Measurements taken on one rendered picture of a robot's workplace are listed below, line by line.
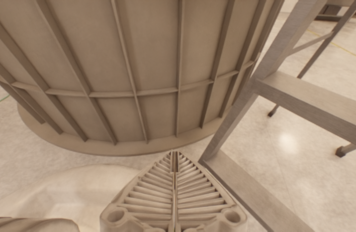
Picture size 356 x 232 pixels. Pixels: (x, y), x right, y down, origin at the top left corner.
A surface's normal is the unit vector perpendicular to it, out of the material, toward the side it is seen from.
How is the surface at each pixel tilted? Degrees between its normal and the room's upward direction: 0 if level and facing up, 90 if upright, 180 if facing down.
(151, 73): 90
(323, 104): 0
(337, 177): 0
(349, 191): 0
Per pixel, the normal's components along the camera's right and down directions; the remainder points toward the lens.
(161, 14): 0.26, 0.69
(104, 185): 0.03, -0.70
